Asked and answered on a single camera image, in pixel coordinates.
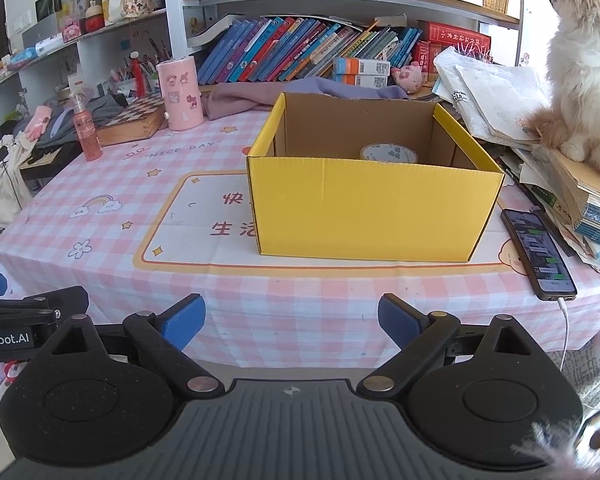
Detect yellow tape roll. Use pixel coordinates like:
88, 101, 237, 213
360, 143, 418, 164

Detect cream tote bag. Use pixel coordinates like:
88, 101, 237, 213
0, 131, 35, 230

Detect pink checkered tablecloth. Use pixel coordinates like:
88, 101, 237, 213
0, 112, 600, 368

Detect black smartphone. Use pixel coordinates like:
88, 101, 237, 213
501, 209, 578, 301

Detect pink spray bottle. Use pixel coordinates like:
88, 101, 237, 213
72, 93, 102, 162

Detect pink knit glove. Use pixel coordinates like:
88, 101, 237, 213
23, 105, 53, 142

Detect yellow cardboard box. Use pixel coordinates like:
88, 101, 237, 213
247, 93, 504, 262

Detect grey folded clothing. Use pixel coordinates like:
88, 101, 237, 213
3, 96, 123, 152

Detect wooden chess box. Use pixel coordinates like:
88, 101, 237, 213
97, 94, 166, 146

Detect pink cylindrical humidifier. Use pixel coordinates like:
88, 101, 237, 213
157, 56, 204, 131

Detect red tassel ornament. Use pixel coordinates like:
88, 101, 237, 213
130, 51, 146, 99

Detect stack of papers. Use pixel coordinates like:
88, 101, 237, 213
434, 47, 600, 272

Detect pink pig plush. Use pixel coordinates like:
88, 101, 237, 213
391, 62, 424, 96

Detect purple pink cloth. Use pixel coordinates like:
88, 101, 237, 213
201, 77, 408, 120

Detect white shelf unit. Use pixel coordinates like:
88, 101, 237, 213
0, 0, 521, 124

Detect orange white cat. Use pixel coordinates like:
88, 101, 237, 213
526, 0, 600, 173

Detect orange white medicine boxes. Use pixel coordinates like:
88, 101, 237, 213
332, 58, 391, 89

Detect row of books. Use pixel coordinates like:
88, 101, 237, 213
198, 15, 492, 86

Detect white charging cable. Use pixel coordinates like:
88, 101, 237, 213
557, 296, 572, 373

